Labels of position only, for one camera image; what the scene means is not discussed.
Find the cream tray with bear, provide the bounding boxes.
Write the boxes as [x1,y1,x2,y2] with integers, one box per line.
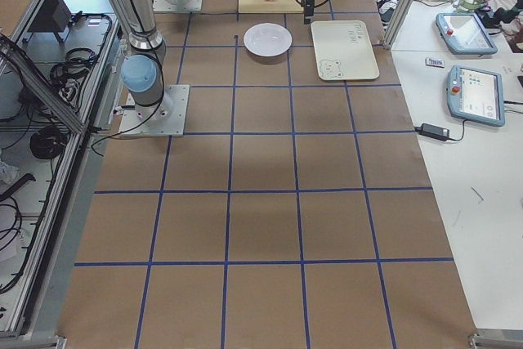
[311,20,380,81]

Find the white round plate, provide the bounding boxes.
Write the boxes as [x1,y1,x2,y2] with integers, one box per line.
[244,23,293,57]

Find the small white label box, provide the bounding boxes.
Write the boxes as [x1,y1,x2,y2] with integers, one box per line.
[425,57,445,68]

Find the far blue teach pendant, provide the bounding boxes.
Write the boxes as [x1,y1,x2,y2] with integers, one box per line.
[435,13,498,55]

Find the blue teach pendant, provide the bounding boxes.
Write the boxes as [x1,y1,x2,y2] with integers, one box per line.
[446,65,505,127]
[435,13,498,55]

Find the green white bottle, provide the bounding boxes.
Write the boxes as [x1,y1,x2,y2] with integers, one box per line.
[455,0,485,13]

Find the black power adapter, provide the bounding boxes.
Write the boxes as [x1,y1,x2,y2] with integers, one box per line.
[414,123,449,141]

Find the near blue teach pendant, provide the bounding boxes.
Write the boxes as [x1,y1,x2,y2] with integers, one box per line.
[446,65,505,127]

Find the aluminium frame post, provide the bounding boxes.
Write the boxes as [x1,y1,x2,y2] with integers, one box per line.
[382,0,433,51]

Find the aluminium side rack frame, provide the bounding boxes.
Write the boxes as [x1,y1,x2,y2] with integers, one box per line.
[1,0,121,348]

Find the coiled black cable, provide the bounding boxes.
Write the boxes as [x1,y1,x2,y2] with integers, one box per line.
[29,123,69,161]

